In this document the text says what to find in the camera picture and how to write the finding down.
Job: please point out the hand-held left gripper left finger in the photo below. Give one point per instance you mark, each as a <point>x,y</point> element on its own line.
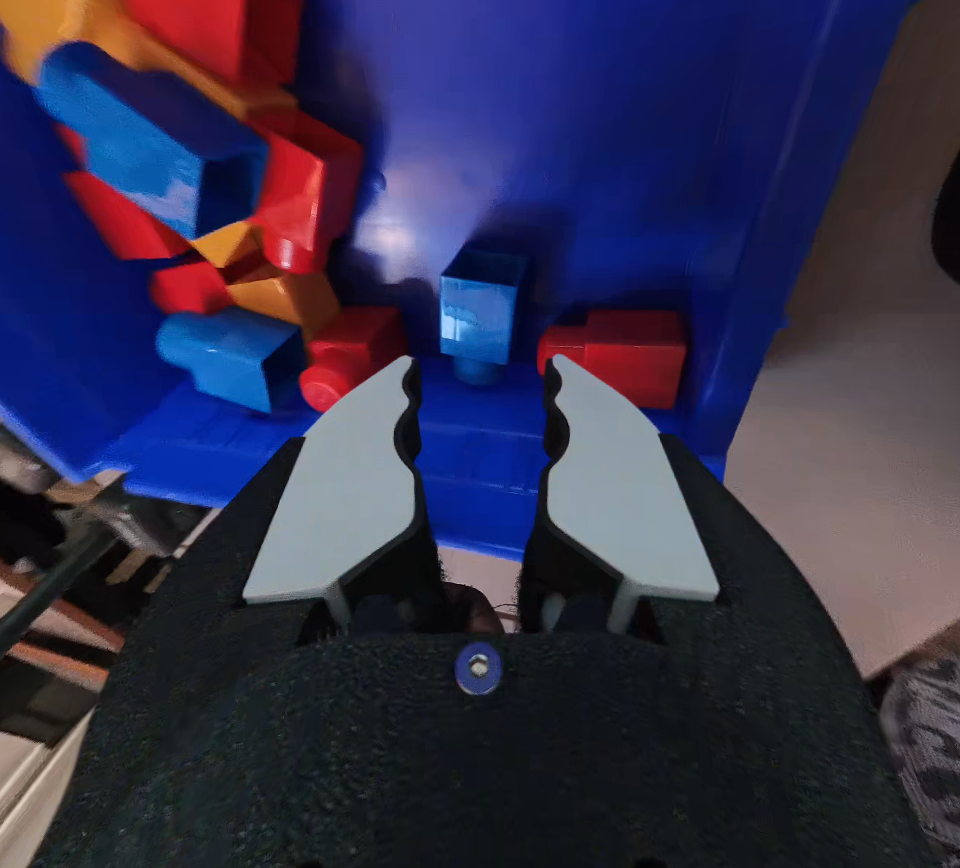
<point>345,493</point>

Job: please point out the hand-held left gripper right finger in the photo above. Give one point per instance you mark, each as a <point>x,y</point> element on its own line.
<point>622,500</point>

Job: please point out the blue toy block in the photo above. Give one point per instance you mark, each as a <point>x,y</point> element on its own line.
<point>480,313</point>

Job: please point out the blue plastic bin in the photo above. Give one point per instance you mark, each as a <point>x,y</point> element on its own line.
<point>600,95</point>

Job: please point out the red toy block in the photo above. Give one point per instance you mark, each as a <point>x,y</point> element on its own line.
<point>630,358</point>

